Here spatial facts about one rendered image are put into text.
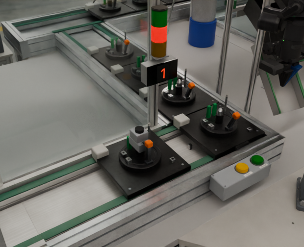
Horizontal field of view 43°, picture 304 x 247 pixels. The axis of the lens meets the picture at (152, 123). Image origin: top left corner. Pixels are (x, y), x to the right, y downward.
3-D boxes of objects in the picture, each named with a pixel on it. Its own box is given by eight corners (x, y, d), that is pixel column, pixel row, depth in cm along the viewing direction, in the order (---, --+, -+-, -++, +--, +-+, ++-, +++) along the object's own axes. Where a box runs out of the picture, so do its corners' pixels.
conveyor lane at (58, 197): (258, 154, 146) (263, 133, 140) (48, 260, 107) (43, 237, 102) (209, 118, 165) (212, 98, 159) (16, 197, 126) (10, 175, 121)
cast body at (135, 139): (150, 148, 122) (151, 131, 118) (139, 153, 120) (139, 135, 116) (136, 135, 127) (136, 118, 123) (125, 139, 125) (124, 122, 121)
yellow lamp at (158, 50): (169, 55, 123) (169, 40, 121) (156, 59, 121) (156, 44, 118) (160, 49, 127) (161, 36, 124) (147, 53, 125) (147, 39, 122)
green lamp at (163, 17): (170, 25, 118) (170, 10, 115) (157, 29, 115) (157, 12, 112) (161, 20, 121) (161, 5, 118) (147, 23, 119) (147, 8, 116)
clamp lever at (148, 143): (153, 160, 121) (153, 142, 116) (147, 163, 120) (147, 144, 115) (146, 155, 123) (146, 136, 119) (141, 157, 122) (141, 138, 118)
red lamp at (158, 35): (169, 40, 121) (170, 25, 118) (156, 44, 118) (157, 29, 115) (161, 35, 124) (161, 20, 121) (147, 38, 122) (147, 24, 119)
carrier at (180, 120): (264, 136, 140) (270, 107, 133) (215, 160, 129) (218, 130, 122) (219, 106, 156) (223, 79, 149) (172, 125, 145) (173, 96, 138)
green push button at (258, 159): (265, 163, 127) (266, 159, 126) (256, 168, 125) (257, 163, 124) (256, 157, 130) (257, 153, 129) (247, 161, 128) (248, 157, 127)
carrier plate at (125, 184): (190, 170, 125) (191, 165, 124) (127, 200, 114) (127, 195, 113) (150, 133, 141) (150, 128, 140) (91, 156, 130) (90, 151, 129)
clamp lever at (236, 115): (232, 127, 136) (241, 115, 130) (228, 129, 135) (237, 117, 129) (226, 120, 138) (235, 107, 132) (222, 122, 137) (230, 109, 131)
